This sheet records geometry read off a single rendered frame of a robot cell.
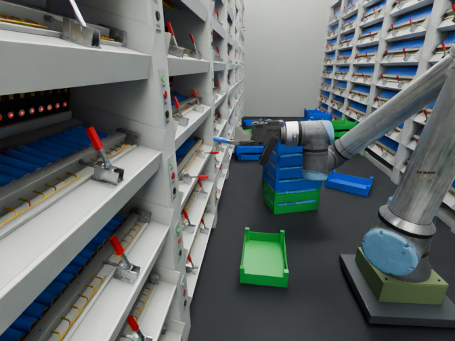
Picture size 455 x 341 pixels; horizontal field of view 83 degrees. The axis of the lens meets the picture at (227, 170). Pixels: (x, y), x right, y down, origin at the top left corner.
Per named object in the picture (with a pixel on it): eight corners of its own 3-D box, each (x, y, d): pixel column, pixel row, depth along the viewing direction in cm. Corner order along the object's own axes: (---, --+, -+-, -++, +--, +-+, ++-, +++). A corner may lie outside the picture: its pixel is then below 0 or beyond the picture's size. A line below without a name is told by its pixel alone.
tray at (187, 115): (208, 116, 125) (216, 86, 119) (170, 155, 69) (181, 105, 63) (168, 103, 124) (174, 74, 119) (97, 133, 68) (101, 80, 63)
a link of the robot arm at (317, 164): (334, 177, 99) (336, 145, 96) (319, 185, 92) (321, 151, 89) (311, 173, 106) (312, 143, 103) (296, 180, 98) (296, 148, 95)
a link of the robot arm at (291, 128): (294, 142, 100) (298, 149, 91) (282, 143, 101) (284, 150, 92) (295, 119, 97) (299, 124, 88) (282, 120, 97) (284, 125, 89)
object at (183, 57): (207, 72, 117) (215, 39, 112) (163, 77, 61) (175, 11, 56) (164, 58, 117) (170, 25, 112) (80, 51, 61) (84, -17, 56)
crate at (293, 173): (307, 164, 176) (308, 153, 173) (322, 175, 157) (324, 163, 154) (265, 167, 171) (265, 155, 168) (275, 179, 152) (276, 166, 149)
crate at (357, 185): (371, 186, 197) (373, 176, 195) (367, 196, 182) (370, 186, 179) (330, 178, 213) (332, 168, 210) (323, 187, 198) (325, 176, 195)
